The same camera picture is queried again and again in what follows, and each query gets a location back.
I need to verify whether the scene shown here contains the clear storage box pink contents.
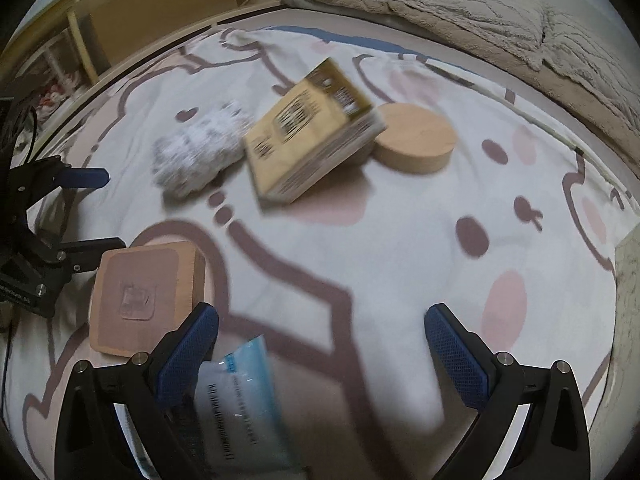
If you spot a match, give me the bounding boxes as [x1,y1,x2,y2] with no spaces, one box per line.
[30,35,96,116]

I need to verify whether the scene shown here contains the round wooden lid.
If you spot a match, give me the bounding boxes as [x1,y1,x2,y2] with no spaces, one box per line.
[372,103,457,175]

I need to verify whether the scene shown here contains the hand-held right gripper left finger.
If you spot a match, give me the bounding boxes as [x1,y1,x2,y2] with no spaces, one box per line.
[54,302,221,480]

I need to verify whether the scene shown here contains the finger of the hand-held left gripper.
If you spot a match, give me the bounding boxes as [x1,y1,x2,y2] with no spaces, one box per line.
[12,156,110,206]
[30,236,127,281]

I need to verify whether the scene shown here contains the square wooden block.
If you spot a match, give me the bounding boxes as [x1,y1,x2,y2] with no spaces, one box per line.
[89,241,207,358]

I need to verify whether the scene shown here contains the yellow box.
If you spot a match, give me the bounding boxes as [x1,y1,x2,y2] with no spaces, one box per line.
[243,57,386,206]

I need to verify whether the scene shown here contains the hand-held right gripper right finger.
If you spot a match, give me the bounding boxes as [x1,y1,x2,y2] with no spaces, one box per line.
[424,302,588,480]

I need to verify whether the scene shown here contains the beige folded duvet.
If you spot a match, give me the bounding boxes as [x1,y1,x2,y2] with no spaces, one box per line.
[280,0,640,171]

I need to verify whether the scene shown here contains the white crochet cloth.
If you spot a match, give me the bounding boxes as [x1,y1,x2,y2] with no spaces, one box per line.
[152,101,253,200]

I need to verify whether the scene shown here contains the wooden bedside shelf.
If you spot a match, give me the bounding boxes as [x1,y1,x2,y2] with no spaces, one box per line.
[0,0,281,116]

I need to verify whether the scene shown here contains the blue wet wipe packet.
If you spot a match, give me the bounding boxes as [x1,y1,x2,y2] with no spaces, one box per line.
[192,336,306,480]

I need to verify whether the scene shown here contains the cartoon printed blanket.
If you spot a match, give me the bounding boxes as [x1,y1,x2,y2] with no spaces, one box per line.
[0,25,631,480]

